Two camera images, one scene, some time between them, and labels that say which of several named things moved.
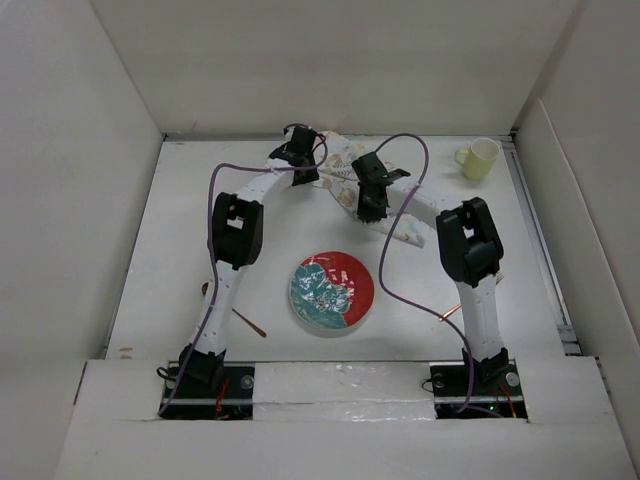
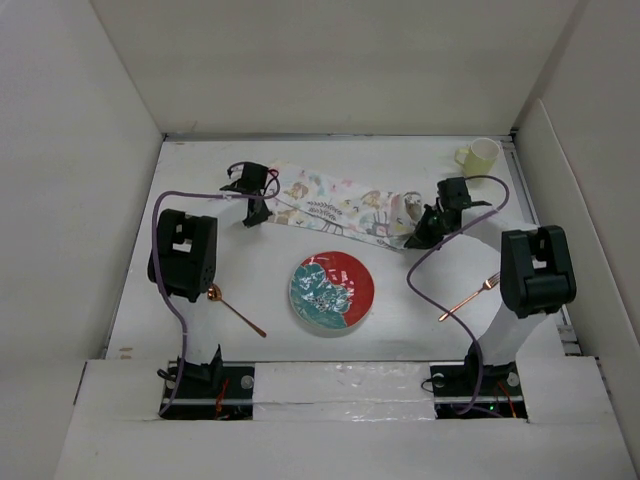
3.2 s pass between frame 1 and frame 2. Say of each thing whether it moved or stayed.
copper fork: stayed
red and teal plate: stayed
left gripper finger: moved
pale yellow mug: stayed
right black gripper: moved
